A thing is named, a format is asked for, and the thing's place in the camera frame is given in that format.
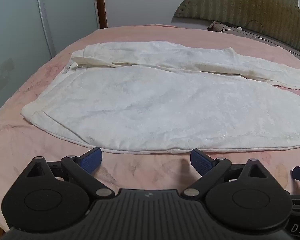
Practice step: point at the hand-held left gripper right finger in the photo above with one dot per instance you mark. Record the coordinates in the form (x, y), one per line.
(200, 160)

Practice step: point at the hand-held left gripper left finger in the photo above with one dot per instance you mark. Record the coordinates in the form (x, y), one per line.
(92, 158)

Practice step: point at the white pants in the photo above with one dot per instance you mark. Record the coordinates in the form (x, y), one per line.
(152, 107)

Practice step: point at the pink bed blanket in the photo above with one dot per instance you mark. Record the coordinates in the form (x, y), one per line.
(140, 167)

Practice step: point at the beige patterned pillow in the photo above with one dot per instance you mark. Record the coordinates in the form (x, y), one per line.
(215, 27)

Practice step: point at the pale sliding wardrobe door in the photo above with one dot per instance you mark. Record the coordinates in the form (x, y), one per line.
(17, 30)

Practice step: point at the olive padded headboard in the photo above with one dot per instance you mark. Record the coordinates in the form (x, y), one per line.
(252, 2)

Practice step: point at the brown wooden door frame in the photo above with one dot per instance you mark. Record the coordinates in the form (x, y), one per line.
(101, 2)

